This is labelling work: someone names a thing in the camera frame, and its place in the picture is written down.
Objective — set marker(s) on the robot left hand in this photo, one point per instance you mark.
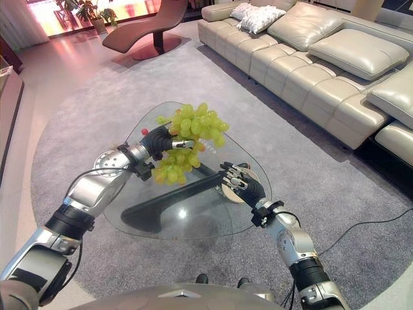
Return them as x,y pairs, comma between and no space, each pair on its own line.
158,142

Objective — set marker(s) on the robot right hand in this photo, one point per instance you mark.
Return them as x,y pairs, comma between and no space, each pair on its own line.
250,187

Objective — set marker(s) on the green grape bunch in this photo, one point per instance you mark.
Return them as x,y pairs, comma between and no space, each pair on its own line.
200,126

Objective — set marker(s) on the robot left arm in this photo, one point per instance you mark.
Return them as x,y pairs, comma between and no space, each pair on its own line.
87,190

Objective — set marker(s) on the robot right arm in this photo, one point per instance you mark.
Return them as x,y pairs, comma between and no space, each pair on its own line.
297,242

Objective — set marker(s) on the round light plate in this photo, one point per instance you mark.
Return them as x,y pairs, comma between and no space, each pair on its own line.
235,197

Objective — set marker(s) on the small red fruit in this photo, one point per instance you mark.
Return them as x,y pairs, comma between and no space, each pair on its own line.
145,131

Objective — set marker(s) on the grey rug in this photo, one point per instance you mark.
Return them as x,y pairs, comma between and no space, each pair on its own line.
129,93

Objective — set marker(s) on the glass coffee table black base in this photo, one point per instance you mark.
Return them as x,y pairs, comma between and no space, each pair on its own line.
145,213

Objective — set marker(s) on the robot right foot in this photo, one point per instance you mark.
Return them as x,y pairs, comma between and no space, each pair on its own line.
243,283

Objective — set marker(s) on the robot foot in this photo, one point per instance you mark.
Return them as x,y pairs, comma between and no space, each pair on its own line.
201,278
243,283

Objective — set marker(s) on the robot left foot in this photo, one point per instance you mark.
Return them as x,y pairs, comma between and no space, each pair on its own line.
201,278

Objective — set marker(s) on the brown lounge chair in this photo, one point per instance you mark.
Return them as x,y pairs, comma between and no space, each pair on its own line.
142,32

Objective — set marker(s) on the beige leather sofa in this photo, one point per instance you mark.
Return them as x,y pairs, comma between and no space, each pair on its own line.
290,74

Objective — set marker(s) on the robot silver torso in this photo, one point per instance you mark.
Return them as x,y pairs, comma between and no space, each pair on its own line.
180,298

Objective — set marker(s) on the potted green plant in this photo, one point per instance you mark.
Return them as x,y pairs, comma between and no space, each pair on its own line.
98,16

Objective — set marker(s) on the light side cabinet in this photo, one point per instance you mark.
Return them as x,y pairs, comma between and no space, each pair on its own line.
9,106

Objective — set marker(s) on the white fluffy pillow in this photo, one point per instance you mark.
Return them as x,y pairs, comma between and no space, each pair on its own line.
255,16

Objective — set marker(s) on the beige leather cushion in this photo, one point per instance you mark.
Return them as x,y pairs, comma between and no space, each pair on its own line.
395,93
358,53
303,26

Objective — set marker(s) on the sheer curtain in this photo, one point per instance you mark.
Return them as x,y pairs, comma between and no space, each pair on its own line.
19,19

